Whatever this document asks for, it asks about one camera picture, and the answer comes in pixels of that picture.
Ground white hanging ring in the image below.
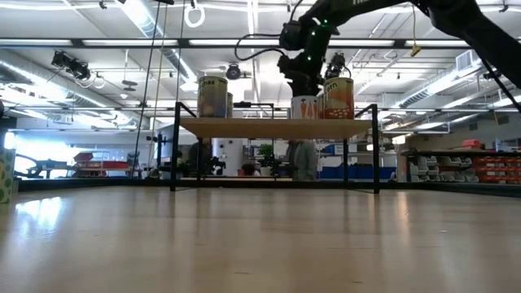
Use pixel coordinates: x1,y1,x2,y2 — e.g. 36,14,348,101
184,0,206,29

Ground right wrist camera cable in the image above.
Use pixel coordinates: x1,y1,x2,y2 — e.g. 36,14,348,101
234,33,288,63

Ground white air vent grille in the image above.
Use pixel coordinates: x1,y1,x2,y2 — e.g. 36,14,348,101
455,50,474,72

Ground dark storage rack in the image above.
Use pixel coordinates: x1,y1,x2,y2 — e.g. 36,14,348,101
401,148,521,183

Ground red storage bins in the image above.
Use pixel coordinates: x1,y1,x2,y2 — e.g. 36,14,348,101
473,155,521,183

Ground wooden shelf with black frame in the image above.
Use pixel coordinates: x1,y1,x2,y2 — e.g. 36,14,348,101
169,101,381,195

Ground blue grey peaches can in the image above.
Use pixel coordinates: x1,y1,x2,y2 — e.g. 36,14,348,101
196,76,230,120

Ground red cart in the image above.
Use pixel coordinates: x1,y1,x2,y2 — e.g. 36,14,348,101
72,151,130,179

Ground black hanging camera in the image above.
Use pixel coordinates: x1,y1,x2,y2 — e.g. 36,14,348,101
325,51,352,79

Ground wooden shelf board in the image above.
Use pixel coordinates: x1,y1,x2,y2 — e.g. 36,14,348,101
178,117,374,141

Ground white carrots can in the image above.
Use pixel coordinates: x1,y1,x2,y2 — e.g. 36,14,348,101
290,94,321,120

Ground light hanging rope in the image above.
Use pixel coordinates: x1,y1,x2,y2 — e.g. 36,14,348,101
147,0,169,174

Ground black overhead crossbar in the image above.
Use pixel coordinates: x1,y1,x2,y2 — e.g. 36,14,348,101
0,37,521,50

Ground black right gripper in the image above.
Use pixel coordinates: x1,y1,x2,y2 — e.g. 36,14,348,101
278,50,327,98

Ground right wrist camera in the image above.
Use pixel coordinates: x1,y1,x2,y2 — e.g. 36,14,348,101
278,20,304,51

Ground green potted plant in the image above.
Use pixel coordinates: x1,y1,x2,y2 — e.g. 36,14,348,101
258,142,276,177

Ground green polka-dot box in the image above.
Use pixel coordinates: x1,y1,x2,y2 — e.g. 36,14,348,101
0,147,17,205

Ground black stand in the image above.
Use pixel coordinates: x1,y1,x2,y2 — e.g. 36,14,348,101
146,133,173,180

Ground blue storage bins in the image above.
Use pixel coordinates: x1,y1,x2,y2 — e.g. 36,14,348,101
318,164,397,181

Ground black ceiling camera mount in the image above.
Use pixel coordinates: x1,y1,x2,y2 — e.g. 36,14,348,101
50,50,93,81

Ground round black ceiling device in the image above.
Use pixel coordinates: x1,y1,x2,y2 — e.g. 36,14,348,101
225,63,243,81

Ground person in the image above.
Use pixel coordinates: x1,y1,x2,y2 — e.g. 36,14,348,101
186,138,213,177
284,139,318,181

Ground black table edge rail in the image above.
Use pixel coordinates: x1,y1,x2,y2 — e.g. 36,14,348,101
15,177,521,199

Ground white cable loops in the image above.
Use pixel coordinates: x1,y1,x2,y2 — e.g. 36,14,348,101
77,72,107,90

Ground dark hanging cable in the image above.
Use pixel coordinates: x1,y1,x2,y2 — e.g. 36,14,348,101
130,0,163,179

